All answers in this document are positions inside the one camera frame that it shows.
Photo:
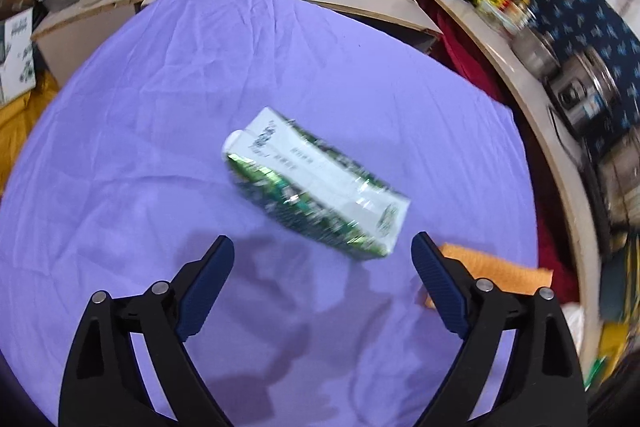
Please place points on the purple table cloth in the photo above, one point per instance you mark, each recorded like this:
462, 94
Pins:
150, 107

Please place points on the silver rice cooker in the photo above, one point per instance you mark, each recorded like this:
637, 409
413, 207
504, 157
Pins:
585, 92

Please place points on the white green cardboard box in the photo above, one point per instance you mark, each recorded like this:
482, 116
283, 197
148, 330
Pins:
17, 57

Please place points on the small steel bowl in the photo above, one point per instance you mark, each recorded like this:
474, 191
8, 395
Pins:
535, 54

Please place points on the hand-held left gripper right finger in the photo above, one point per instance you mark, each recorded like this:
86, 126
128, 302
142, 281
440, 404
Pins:
440, 282

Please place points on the orange cloth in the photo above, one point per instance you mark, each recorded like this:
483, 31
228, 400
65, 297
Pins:
500, 272

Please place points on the yellow cloth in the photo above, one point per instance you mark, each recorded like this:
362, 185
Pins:
20, 132

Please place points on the dark blue floral cloth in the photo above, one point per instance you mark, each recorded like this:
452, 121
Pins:
590, 17

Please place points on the green white drink carton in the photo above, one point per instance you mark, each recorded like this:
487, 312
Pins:
310, 172

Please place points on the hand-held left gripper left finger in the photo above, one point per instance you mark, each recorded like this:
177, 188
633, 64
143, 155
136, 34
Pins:
205, 287

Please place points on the red cloth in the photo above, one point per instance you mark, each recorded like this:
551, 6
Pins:
460, 52

